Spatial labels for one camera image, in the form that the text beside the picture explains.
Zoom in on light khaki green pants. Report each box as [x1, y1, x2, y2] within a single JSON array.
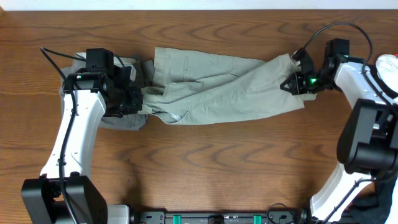
[[141, 47, 316, 125]]

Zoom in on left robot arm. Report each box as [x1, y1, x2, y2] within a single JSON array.
[[21, 65, 146, 223]]

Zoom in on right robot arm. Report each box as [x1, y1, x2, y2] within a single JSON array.
[[280, 39, 397, 223]]

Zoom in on folded dark grey shorts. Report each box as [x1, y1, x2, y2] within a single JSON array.
[[61, 53, 155, 131]]

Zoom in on white garment in pile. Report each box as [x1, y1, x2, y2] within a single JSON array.
[[376, 54, 397, 224]]

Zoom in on black garment in pile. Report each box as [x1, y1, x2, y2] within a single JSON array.
[[337, 73, 397, 223]]

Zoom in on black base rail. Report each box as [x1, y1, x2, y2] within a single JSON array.
[[131, 210, 307, 224]]

